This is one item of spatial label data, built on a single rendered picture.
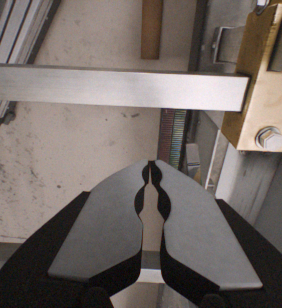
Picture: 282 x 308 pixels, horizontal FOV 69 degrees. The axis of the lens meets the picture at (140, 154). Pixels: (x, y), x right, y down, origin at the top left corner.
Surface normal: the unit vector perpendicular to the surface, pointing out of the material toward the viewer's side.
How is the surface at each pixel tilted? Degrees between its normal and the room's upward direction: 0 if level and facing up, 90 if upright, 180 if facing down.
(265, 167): 0
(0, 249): 90
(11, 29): 0
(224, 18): 0
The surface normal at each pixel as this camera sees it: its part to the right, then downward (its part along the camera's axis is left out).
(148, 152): -0.04, 0.47
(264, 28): -1.00, -0.05
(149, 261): 0.04, -0.88
